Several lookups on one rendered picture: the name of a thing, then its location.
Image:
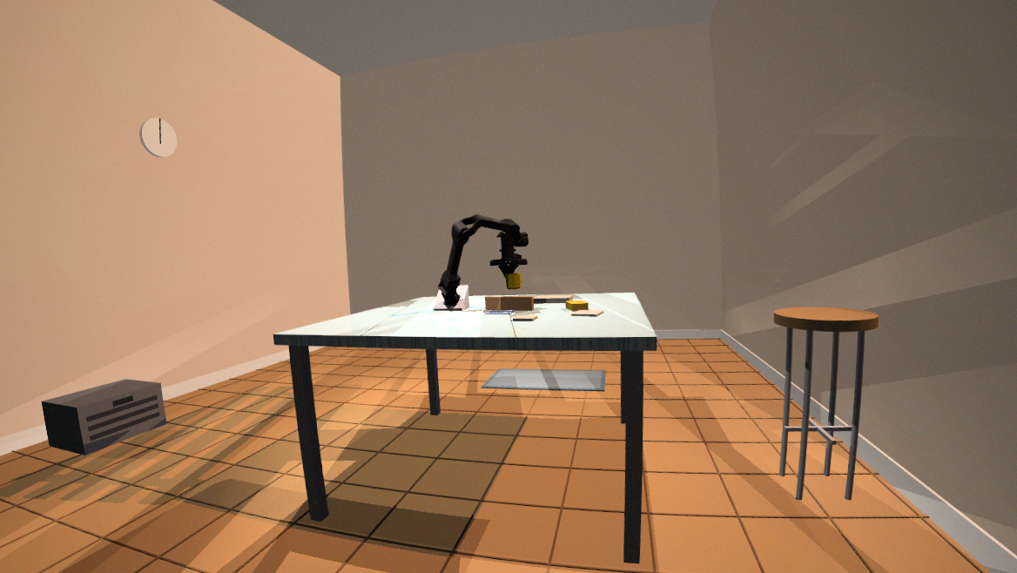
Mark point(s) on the orange flat bar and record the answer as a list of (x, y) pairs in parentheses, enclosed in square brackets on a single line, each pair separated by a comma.
[(509, 303)]

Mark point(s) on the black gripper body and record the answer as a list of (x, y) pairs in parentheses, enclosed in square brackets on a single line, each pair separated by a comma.
[(508, 255)]

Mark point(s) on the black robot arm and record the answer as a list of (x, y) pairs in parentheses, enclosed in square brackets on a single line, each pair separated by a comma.
[(510, 236)]

